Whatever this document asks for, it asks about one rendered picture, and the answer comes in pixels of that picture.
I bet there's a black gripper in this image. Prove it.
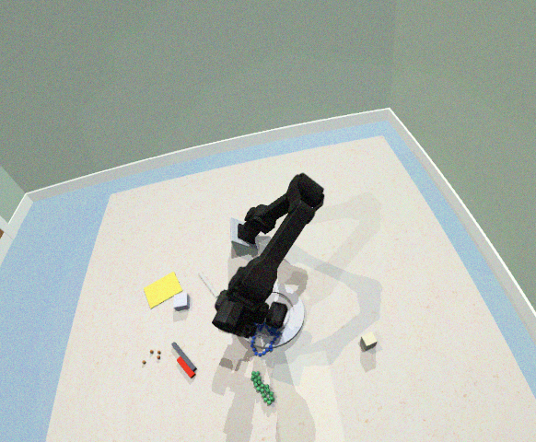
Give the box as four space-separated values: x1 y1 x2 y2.
215 290 288 329

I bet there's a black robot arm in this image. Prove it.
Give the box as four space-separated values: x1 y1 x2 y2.
212 172 324 339

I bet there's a small cream cube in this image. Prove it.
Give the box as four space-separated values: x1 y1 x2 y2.
360 332 377 351

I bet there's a yellow flat rectangle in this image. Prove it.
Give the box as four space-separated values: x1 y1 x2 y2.
144 271 182 308

